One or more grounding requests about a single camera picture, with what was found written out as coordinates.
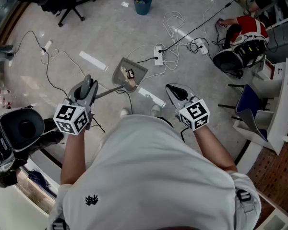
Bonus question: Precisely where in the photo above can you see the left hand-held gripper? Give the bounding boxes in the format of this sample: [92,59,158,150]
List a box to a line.
[53,74,99,136]

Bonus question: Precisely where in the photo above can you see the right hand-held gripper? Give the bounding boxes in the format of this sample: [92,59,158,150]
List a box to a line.
[165,83,211,131]

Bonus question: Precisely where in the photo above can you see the grey metal dustpan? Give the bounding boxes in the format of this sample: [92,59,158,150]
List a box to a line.
[95,57,149,100]

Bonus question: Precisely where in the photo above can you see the teal waste bin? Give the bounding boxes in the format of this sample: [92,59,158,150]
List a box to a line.
[133,0,153,16]

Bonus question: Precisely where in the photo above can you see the person's left forearm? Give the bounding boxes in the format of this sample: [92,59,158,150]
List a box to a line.
[60,127,87,185]

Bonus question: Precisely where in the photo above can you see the person's right forearm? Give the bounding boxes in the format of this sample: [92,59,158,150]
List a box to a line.
[193,125,238,173]

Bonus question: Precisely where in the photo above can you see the person's right white shoe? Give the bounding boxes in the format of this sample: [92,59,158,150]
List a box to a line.
[150,103,162,117]

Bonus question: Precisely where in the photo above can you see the person's black trousers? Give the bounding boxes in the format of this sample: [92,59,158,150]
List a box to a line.
[157,115,175,129]

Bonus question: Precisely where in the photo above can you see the grey capsule backpack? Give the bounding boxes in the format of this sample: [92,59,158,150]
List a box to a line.
[212,34,267,78]
[0,108,46,174]

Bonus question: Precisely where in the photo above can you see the blue chair with black legs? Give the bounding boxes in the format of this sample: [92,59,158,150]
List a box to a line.
[217,83,269,143]

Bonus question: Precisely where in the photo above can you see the person's white t-shirt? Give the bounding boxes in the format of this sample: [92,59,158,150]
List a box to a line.
[47,114,262,230]

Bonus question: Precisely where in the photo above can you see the white cabinet with red label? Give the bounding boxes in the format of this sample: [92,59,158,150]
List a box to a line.
[232,57,288,156]

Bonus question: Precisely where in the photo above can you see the thin white floor cable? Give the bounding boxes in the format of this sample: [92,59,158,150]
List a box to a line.
[40,49,116,92]

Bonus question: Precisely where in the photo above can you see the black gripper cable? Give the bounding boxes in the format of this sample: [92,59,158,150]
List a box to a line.
[90,116,106,133]

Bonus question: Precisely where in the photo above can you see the white looped cable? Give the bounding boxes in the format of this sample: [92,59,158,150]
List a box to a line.
[163,11,185,46]

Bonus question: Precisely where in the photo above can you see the thin black floor cable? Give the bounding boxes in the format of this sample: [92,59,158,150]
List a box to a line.
[13,30,45,57]

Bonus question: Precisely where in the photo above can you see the long black adapter cable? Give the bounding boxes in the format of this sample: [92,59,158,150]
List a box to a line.
[162,0,235,52]

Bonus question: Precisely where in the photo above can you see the grey shoulder strap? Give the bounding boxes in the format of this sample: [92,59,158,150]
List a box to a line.
[52,218,68,230]
[236,189,255,213]

